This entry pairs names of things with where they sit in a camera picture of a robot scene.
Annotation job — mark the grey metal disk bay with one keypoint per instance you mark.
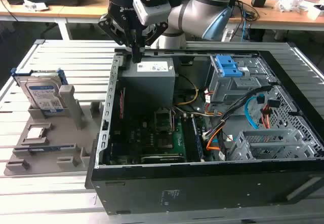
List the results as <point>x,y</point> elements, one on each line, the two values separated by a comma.
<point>268,137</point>

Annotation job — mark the grey metal drive cage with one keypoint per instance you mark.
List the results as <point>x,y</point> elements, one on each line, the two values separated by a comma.
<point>227,87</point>

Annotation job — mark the silver CPU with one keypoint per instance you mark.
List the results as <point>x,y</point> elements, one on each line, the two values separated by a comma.
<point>36,132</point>

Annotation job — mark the black graphics card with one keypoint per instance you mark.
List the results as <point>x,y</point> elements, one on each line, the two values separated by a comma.
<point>162,158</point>

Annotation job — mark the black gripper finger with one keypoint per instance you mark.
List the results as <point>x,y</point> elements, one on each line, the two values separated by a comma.
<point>157,31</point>
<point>114,31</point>

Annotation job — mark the grey parts rack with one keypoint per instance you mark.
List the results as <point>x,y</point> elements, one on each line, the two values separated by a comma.
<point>65,143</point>

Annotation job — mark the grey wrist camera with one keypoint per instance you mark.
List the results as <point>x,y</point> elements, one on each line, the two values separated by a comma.
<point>152,11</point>

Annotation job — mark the blue drive latch bracket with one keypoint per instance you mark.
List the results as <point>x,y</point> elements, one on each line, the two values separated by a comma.
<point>225,61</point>

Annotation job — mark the black PC case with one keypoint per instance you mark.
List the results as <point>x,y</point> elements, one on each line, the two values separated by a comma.
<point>202,191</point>

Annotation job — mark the CPU socket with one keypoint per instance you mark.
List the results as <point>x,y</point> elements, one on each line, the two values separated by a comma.
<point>165,141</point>

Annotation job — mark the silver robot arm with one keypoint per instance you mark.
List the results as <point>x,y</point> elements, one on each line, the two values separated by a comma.
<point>192,13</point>

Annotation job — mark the clear plastic bag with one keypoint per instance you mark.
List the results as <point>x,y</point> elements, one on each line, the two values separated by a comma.
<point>288,3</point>

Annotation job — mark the green motherboard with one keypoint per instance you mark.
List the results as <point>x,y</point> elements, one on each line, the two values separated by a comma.
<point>136,137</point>

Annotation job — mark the wooden desk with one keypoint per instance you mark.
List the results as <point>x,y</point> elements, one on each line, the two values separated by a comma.
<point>83,11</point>

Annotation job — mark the hard disk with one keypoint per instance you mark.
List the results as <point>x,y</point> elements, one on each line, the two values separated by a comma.
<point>41,94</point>

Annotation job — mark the crumpled white paper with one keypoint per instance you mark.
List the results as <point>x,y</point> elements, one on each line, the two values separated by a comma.
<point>33,4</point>

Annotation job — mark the grey power supply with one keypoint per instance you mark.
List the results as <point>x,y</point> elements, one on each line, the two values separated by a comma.
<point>146,87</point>

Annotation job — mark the blue RAM stick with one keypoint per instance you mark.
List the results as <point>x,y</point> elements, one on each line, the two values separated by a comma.
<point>197,137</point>
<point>50,148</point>

